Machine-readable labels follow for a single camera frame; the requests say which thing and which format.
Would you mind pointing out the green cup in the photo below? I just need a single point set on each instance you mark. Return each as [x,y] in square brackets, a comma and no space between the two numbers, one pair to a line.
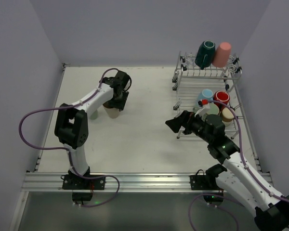
[94,115]

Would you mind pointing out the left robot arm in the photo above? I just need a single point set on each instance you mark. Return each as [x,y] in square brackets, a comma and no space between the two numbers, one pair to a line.
[71,127]

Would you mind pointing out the metal dish rack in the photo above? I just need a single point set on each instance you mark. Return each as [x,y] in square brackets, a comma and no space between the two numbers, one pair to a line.
[189,81]

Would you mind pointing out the red mug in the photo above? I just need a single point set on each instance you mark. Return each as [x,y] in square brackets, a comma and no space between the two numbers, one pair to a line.
[221,96]

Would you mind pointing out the cream small cup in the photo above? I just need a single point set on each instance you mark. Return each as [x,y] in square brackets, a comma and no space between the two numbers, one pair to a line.
[226,116]

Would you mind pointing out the aluminium mounting rail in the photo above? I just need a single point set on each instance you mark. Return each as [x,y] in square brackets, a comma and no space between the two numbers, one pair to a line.
[129,182]

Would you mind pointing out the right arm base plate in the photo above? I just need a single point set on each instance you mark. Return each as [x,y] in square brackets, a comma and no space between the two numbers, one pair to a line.
[202,181]

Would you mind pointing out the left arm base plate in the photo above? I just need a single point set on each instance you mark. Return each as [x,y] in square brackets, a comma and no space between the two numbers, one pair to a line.
[74,182]

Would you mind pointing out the light green mug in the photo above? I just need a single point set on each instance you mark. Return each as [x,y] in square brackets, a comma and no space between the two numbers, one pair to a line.
[214,110]

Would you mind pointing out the light blue mug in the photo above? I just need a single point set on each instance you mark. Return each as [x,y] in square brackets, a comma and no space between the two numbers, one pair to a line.
[205,94]

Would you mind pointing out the beige tall cup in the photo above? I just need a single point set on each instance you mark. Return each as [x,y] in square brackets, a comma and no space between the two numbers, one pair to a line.
[111,111]

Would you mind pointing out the pink cup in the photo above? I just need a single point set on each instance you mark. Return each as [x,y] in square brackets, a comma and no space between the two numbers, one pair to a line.
[221,55]

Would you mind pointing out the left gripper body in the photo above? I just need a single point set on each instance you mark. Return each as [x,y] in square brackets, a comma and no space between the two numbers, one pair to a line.
[120,101]

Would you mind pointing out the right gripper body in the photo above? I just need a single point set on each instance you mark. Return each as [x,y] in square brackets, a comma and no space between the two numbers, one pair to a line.
[185,122]

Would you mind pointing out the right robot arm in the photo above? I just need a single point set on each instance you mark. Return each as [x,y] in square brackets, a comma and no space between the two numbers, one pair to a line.
[233,173]

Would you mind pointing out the dark green mug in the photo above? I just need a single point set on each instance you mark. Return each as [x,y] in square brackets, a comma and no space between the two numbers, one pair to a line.
[205,54]

